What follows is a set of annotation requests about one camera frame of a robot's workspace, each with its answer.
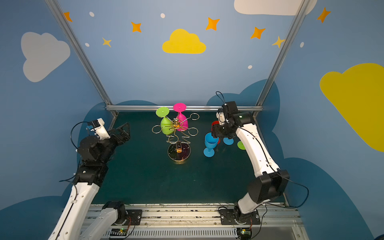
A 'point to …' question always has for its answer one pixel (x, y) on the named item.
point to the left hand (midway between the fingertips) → (120, 125)
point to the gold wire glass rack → (177, 150)
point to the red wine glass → (214, 122)
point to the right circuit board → (244, 233)
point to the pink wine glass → (182, 122)
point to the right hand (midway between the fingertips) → (219, 131)
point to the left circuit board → (122, 231)
